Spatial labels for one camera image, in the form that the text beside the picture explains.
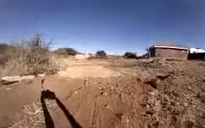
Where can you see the brown brick building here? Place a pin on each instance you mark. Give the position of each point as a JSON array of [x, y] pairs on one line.
[[170, 52]]

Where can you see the dry stony rough ground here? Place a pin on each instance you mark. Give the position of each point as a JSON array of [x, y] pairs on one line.
[[176, 90]]

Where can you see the red-brown dirt track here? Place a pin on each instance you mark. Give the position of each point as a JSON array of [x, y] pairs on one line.
[[90, 100]]

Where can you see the dry leafless bush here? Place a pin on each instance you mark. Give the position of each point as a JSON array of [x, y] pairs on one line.
[[30, 58]]

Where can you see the pale flat stones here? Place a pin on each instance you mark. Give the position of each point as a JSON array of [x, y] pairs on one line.
[[15, 78]]

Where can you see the white-roofed building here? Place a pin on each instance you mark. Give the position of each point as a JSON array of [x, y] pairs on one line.
[[201, 53]]

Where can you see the dark green tree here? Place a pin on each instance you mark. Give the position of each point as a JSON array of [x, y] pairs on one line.
[[130, 55], [66, 51], [101, 53]]

